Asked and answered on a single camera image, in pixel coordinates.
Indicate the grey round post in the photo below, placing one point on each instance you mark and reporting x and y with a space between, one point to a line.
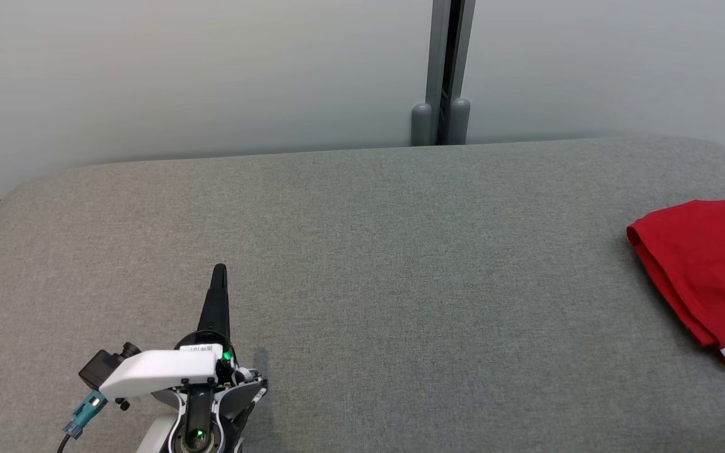
460 123
421 126

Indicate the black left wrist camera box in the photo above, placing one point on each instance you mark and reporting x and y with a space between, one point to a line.
95 368

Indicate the red white basketball jersey shirt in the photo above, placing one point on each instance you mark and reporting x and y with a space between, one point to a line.
702 264

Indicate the dark grey partition frame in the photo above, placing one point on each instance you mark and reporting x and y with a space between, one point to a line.
450 44

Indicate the grey fabric sofa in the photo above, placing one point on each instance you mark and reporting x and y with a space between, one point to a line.
400 251

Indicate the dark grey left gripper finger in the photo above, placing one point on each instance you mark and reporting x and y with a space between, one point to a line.
218 308

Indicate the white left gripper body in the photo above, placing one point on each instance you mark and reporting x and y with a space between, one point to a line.
155 371

